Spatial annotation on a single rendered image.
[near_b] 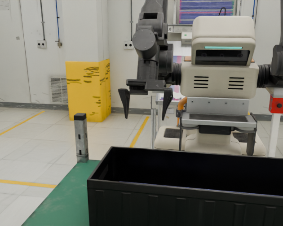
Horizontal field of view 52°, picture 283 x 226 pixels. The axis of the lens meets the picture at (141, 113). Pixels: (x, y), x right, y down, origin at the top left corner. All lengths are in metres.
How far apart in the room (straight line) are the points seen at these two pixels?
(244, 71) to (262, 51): 3.49
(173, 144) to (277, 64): 0.67
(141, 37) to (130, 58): 3.87
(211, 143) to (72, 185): 0.61
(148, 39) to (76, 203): 0.42
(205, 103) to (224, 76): 0.12
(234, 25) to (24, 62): 4.54
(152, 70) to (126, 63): 3.86
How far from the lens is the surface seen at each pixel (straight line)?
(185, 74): 1.08
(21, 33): 5.28
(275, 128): 2.88
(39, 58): 5.16
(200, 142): 1.19
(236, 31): 1.04
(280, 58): 1.01
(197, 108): 1.09
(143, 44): 0.71
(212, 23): 1.06
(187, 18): 2.95
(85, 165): 0.89
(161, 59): 0.97
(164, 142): 1.45
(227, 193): 0.55
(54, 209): 0.71
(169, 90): 0.73
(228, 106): 1.09
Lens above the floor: 1.34
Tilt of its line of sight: 16 degrees down
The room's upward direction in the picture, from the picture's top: straight up
